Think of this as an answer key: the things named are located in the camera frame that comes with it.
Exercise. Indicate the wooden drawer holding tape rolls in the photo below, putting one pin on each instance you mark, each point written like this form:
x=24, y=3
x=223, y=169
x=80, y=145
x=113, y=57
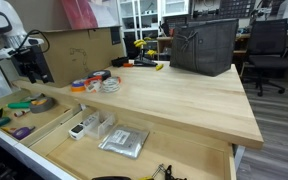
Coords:
x=50, y=117

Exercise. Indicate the black pegboard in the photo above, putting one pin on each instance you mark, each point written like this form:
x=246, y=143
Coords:
x=237, y=8

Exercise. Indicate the dark grey tote bag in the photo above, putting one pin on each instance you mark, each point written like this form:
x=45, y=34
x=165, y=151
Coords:
x=204, y=46

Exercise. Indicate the clear masking tape roll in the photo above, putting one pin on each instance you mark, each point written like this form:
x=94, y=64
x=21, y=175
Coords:
x=110, y=86

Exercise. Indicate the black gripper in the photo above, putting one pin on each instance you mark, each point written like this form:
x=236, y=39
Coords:
x=30, y=60

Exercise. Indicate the purple tape measure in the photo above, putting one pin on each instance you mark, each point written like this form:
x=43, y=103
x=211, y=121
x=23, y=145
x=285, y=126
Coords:
x=22, y=133

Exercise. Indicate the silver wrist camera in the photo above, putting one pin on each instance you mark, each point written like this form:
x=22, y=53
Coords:
x=0, y=54

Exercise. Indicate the white shelving unit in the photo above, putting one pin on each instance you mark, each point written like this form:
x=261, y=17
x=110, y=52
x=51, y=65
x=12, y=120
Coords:
x=144, y=16

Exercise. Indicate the black and yellow pliers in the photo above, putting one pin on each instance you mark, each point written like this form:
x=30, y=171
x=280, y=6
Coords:
x=167, y=173

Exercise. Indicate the white pulse oximeter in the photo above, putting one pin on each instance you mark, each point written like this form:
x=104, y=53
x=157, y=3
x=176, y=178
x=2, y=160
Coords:
x=77, y=131

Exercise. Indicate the red and white tape roll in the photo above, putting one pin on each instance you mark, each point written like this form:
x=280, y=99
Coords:
x=94, y=87

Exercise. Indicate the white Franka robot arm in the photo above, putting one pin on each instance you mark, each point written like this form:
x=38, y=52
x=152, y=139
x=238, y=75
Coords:
x=15, y=20

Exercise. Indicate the wooden drawer holding plastic bags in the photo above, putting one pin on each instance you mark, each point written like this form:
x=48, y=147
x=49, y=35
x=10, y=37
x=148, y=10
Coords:
x=184, y=156

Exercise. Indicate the grey duct tape roll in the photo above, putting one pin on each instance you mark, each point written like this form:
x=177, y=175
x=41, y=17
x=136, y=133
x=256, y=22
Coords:
x=42, y=107

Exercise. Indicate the black office chair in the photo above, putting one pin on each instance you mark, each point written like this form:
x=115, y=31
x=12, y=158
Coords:
x=267, y=43

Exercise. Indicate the black tape roll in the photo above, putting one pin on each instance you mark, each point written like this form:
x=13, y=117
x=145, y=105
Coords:
x=99, y=73

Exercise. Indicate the small yellow clip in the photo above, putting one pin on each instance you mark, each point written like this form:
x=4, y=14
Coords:
x=159, y=67

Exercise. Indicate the yellow clamp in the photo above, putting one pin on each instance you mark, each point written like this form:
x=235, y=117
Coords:
x=139, y=43
x=151, y=52

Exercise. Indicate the clear plastic box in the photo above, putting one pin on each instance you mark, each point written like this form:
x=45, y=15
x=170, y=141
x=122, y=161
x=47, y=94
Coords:
x=99, y=126

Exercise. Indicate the long black clamp orange tip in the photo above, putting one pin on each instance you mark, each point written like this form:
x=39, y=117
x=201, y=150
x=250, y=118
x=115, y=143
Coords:
x=144, y=62

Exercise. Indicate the white tube with red cap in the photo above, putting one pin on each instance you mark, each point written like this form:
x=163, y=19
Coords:
x=20, y=113

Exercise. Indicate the silver antistatic bag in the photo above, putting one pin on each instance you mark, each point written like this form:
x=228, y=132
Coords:
x=124, y=141

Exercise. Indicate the green plastic bottle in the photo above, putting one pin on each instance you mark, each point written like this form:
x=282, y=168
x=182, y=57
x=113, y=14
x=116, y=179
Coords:
x=19, y=105

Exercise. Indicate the cardboard box with dark panel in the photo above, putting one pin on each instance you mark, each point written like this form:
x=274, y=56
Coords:
x=70, y=56

